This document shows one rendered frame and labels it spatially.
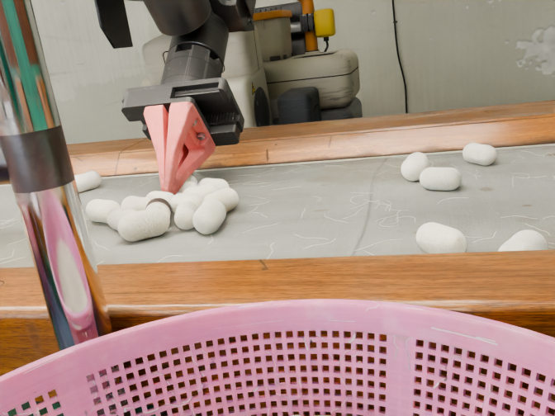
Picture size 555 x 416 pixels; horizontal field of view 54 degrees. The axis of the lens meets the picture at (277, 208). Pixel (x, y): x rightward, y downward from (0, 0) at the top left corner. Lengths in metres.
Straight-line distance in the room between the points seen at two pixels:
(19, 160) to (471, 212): 0.29
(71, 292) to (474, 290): 0.16
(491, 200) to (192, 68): 0.29
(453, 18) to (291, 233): 2.10
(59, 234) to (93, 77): 2.66
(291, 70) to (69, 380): 1.14
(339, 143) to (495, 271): 0.35
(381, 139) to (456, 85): 1.88
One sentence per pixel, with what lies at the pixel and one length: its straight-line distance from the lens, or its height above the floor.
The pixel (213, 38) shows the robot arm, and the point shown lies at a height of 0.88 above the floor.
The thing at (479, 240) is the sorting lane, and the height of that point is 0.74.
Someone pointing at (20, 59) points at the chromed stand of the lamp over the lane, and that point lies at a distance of 0.22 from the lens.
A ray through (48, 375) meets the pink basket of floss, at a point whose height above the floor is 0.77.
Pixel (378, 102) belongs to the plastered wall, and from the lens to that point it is 2.46.
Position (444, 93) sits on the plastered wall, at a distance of 2.45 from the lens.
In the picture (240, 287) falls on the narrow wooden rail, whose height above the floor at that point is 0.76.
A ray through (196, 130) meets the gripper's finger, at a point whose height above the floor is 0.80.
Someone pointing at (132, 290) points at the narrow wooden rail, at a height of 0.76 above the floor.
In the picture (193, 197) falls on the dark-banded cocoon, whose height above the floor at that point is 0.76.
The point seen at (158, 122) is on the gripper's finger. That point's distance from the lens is 0.49.
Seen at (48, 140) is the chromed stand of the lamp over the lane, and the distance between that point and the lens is 0.22.
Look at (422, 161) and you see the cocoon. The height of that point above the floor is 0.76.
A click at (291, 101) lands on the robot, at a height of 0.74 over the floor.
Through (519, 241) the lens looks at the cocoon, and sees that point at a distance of 0.30.
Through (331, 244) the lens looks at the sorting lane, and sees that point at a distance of 0.35.
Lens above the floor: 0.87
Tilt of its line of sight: 18 degrees down
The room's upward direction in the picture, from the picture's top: 7 degrees counter-clockwise
